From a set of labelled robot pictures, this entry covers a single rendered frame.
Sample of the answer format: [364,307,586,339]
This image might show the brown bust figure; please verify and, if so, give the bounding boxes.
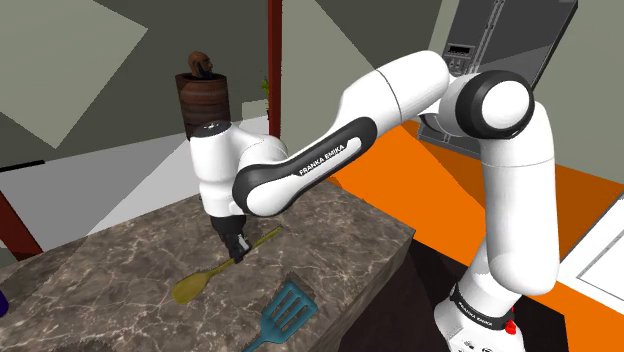
[187,50,215,80]

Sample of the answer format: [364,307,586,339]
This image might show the yellow wooden spoon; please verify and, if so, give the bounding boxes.
[171,225,284,306]

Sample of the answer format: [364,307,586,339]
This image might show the grey refrigerator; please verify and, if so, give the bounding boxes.
[417,0,579,160]

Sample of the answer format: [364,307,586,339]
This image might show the dark robot stand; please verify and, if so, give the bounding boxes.
[339,237,570,352]

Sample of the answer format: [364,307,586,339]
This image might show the teal slotted spatula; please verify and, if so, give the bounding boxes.
[243,279,320,352]

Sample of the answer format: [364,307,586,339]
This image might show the green plant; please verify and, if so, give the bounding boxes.
[259,76,271,120]

